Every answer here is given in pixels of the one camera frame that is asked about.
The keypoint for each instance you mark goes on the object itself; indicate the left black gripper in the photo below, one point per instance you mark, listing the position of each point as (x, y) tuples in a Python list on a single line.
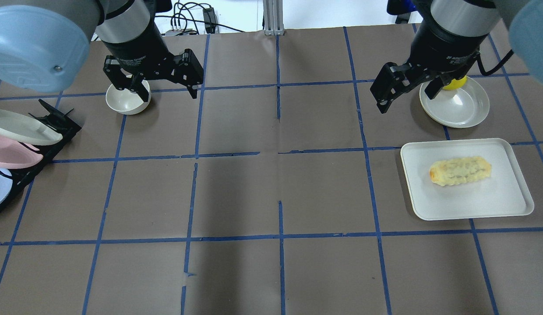
[(138, 51)]

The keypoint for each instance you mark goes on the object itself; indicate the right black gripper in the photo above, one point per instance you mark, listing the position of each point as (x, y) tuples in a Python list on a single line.
[(442, 46)]

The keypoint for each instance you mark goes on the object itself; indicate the yellow lemon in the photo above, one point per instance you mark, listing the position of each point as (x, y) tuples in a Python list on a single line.
[(455, 84)]

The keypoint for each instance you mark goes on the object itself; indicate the white rectangular tray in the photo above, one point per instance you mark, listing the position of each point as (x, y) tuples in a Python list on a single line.
[(504, 194)]

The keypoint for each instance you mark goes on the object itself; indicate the black dish rack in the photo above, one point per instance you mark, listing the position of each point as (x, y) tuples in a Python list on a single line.
[(27, 144)]

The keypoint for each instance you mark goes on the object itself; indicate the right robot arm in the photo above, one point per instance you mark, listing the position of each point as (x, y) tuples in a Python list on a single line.
[(522, 18)]

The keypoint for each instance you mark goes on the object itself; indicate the cream plate in rack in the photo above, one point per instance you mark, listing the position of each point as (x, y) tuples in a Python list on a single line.
[(26, 129)]

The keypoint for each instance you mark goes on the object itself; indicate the yellow bread roll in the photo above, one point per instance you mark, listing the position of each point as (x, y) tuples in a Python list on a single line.
[(459, 171)]

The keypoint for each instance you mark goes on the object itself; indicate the aluminium frame post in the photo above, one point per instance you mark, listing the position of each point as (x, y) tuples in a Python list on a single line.
[(273, 17)]

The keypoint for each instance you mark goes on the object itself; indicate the white bowl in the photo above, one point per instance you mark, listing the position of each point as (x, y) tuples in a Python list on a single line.
[(126, 102)]

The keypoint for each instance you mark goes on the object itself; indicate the light blue plate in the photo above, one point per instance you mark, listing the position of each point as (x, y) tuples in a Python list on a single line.
[(6, 182)]

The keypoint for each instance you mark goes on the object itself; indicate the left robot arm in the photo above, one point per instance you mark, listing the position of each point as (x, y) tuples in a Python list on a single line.
[(45, 43)]

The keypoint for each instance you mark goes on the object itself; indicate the white round plate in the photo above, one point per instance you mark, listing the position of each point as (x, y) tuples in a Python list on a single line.
[(464, 107)]

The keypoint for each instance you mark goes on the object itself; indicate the pink plate in rack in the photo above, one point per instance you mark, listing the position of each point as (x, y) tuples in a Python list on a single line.
[(14, 155)]

